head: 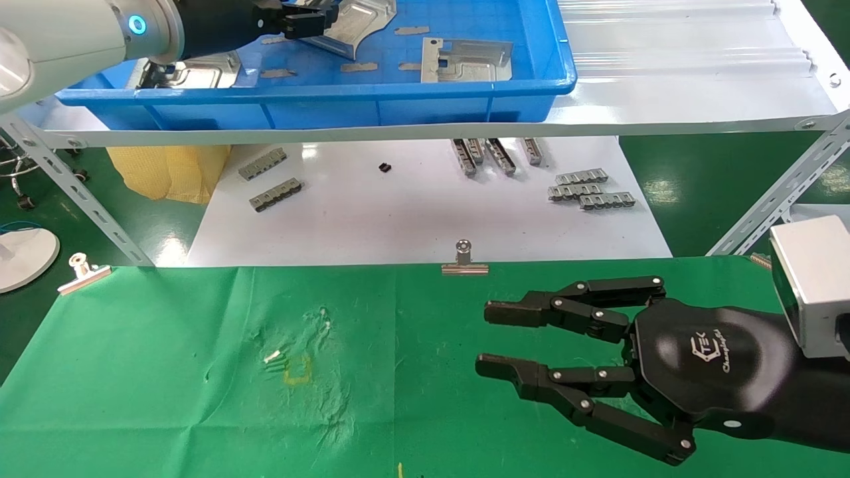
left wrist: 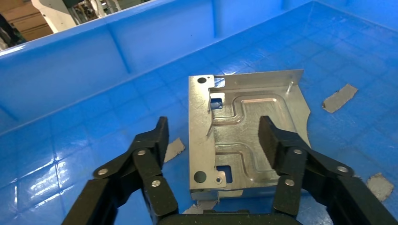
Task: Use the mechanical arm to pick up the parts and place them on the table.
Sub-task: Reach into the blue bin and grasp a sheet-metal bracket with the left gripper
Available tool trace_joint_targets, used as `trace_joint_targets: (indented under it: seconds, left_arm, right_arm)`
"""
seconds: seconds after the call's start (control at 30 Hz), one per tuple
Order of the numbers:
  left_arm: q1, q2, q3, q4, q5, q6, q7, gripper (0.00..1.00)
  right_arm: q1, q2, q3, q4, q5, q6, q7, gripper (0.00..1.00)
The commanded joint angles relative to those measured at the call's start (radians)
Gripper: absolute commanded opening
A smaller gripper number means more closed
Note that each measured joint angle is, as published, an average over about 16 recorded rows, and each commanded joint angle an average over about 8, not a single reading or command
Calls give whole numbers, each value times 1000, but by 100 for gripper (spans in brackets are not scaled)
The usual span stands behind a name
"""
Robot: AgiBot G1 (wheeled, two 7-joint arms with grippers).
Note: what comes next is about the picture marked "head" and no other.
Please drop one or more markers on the white round base plate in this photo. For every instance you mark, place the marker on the white round base plate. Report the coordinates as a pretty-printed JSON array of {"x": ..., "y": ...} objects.
[{"x": 26, "y": 255}]

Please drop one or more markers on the bent sheet metal bracket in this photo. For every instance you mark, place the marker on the bent sheet metal bracket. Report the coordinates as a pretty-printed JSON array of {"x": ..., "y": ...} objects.
[
  {"x": 199, "y": 74},
  {"x": 471, "y": 63},
  {"x": 362, "y": 23}
]

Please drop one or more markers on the green cloth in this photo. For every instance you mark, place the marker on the green cloth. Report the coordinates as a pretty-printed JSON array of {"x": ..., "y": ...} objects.
[{"x": 431, "y": 365}]

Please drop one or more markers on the silver bulldog clip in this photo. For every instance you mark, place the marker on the silver bulldog clip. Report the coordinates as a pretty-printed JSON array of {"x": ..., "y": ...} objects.
[
  {"x": 464, "y": 267},
  {"x": 83, "y": 275}
]

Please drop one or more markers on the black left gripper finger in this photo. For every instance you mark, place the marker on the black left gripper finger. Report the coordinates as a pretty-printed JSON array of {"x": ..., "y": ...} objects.
[
  {"x": 305, "y": 25},
  {"x": 305, "y": 5}
]

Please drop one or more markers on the perforated white angle brace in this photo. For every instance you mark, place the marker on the perforated white angle brace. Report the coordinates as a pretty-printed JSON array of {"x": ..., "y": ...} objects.
[
  {"x": 777, "y": 192},
  {"x": 80, "y": 192}
]

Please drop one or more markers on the yellow mesh sack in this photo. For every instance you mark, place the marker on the yellow mesh sack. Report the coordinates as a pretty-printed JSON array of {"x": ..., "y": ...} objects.
[{"x": 166, "y": 172}]

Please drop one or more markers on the grey tape strip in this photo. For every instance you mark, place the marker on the grey tape strip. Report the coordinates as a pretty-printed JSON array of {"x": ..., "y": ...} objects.
[
  {"x": 359, "y": 67},
  {"x": 410, "y": 67},
  {"x": 277, "y": 40},
  {"x": 412, "y": 30},
  {"x": 278, "y": 74}
]

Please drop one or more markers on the small metal piece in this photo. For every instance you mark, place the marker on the small metal piece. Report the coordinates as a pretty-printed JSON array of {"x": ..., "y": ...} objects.
[{"x": 762, "y": 261}]

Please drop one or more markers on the white tape scrap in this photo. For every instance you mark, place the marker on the white tape scrap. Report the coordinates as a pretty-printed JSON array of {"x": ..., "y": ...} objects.
[{"x": 272, "y": 357}]

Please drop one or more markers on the blue plastic tray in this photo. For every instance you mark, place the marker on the blue plastic tray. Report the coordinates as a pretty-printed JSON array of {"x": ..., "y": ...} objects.
[{"x": 319, "y": 106}]

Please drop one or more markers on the white corrugated shelf board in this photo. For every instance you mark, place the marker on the white corrugated shelf board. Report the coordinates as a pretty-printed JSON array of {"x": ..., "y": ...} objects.
[{"x": 664, "y": 66}]

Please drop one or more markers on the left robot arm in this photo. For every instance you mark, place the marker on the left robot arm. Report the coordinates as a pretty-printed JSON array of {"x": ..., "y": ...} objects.
[{"x": 66, "y": 33}]

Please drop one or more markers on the chair base with casters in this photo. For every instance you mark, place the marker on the chair base with casters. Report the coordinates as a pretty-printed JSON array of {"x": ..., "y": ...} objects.
[{"x": 23, "y": 169}]

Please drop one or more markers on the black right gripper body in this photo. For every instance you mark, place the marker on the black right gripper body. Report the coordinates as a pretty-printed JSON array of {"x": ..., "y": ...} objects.
[{"x": 710, "y": 365}]

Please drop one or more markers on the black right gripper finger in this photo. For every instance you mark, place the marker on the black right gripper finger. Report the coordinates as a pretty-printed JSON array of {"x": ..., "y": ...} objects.
[
  {"x": 571, "y": 309},
  {"x": 584, "y": 392}
]

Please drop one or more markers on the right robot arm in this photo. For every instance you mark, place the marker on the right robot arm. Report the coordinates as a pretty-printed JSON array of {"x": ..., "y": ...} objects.
[{"x": 823, "y": 398}]

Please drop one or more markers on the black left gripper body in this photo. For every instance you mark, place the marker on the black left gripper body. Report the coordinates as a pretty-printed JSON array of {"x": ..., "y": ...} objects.
[{"x": 219, "y": 26}]

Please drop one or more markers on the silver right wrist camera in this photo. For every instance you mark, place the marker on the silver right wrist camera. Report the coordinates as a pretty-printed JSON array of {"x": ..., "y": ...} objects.
[{"x": 817, "y": 285}]

